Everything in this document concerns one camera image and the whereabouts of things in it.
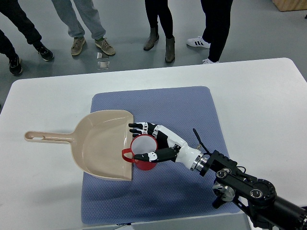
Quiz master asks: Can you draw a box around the person in black trousers left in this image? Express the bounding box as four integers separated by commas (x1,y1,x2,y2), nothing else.
0,0,55,76

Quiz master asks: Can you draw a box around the clear plastic floor piece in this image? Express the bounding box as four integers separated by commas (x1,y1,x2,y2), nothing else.
96,52,109,70

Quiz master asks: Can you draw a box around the white table leg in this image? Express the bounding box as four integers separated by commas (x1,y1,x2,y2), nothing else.
247,216,261,230

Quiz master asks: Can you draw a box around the person in brown boots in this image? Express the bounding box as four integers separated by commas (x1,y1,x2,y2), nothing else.
143,0,175,63

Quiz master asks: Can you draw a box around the beige plastic dustpan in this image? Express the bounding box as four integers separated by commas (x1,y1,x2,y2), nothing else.
24,110,134,181

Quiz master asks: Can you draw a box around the person in white sneakers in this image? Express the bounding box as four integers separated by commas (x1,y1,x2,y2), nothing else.
187,0,233,64

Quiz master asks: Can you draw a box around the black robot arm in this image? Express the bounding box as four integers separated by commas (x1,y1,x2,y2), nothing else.
191,150,307,230

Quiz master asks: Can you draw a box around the person in grey trousers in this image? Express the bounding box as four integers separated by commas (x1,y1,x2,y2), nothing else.
51,0,116,57

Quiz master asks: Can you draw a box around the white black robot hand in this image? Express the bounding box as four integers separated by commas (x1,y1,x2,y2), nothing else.
129,122,203,171

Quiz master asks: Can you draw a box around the red cup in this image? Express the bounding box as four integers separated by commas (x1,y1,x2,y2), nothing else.
122,134,158,171

